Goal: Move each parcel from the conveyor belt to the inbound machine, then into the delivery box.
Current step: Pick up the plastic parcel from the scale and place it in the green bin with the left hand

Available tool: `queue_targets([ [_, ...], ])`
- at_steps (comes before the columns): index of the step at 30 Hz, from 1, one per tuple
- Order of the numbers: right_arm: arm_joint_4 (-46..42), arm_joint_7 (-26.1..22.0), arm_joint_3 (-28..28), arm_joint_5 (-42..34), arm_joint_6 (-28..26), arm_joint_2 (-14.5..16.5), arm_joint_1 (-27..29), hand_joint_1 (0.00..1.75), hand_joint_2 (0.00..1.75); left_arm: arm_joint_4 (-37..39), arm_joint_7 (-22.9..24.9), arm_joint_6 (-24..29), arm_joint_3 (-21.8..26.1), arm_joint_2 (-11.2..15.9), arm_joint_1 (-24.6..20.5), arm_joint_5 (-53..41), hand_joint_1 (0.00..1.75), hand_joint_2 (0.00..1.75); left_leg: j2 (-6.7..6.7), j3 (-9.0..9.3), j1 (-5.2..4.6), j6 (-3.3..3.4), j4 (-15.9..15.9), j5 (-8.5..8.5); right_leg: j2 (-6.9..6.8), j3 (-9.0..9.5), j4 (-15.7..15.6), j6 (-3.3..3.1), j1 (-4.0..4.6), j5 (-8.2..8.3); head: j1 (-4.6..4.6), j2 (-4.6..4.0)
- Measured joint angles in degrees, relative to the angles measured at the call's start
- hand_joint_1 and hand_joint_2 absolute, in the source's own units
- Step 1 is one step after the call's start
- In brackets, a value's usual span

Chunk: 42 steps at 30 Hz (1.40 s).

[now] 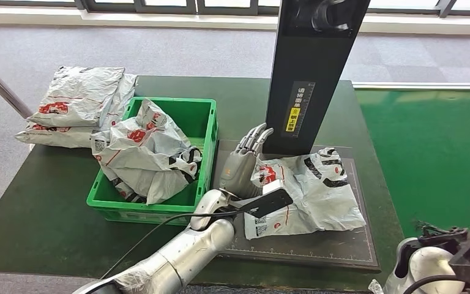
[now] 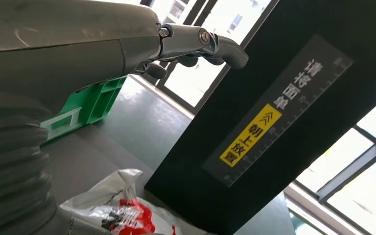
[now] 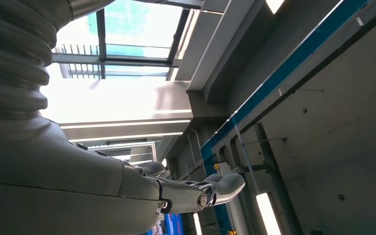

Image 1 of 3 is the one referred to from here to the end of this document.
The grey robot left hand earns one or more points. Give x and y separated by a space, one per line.
239 170

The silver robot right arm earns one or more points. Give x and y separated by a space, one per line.
425 263

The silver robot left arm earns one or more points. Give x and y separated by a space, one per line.
194 251

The green conveyor belt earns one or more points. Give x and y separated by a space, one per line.
429 154

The grey parcel bag red print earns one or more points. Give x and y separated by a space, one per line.
77 93
56 136

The green plastic crate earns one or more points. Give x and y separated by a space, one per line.
194 113

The black yellow label sticker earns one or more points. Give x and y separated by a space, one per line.
298 109

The black scanner column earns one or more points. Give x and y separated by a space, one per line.
312 69

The white window sill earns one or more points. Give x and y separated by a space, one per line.
137 19

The dark green table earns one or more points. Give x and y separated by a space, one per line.
36 227

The grey metal pole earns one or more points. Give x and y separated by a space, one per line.
0 87

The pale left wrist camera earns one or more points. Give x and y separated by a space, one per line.
271 201

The black scanner base plate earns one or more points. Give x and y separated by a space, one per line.
320 247

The silver conveyor side rail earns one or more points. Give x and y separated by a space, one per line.
421 85

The dark window frame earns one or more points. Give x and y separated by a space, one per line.
170 6

